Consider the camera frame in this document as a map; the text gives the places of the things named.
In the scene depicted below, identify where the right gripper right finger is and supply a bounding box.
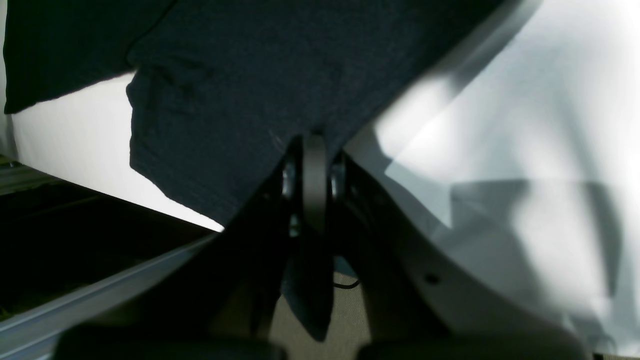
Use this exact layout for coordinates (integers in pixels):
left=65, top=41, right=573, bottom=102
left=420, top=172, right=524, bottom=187
left=327, top=153, right=591, bottom=360

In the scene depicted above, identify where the black T-shirt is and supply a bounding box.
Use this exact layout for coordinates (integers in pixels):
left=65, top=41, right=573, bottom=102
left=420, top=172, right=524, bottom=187
left=3, top=0, right=505, bottom=226

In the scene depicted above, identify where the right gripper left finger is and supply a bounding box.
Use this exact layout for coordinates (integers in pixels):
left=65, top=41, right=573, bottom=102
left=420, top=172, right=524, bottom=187
left=55, top=165, right=297, bottom=360

